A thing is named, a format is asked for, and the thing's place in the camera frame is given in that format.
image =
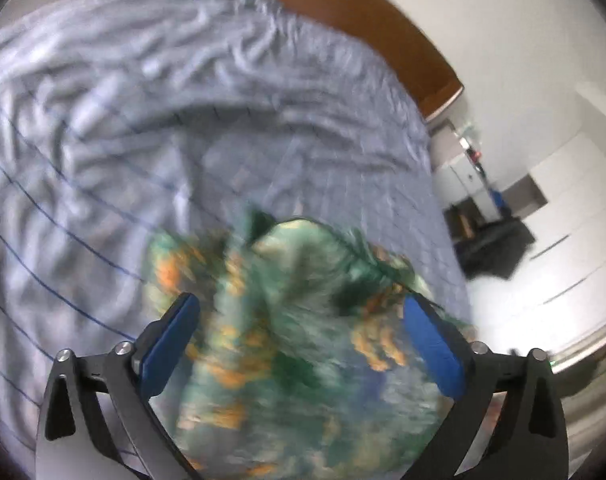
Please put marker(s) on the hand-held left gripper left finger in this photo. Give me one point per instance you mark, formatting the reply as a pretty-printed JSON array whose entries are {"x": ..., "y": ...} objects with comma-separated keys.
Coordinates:
[{"x": 168, "y": 350}]

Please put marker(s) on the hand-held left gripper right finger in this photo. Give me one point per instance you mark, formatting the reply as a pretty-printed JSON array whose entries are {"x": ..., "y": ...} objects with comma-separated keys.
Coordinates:
[{"x": 433, "y": 345}]

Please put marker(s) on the green printed padded jacket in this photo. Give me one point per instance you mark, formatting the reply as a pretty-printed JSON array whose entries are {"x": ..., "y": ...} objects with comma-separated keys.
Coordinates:
[{"x": 293, "y": 360}]

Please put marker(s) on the dark jacket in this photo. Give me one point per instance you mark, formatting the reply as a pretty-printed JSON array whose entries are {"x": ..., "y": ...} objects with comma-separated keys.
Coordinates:
[{"x": 498, "y": 245}]

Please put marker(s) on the blue item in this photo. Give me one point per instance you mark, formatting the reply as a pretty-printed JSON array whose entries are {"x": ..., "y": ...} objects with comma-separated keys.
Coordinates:
[{"x": 498, "y": 201}]

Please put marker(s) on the white desk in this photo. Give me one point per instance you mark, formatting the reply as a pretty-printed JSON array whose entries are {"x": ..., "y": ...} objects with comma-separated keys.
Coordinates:
[{"x": 465, "y": 175}]

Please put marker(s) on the white wardrobe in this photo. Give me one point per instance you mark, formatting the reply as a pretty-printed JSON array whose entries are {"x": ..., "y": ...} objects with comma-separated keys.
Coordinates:
[{"x": 573, "y": 210}]

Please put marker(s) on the blue checked duvet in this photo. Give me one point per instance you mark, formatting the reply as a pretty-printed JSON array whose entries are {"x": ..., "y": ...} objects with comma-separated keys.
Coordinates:
[{"x": 133, "y": 110}]

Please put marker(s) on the wooden bed headboard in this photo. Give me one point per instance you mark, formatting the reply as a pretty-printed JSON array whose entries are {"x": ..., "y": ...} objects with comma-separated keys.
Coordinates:
[{"x": 383, "y": 45}]

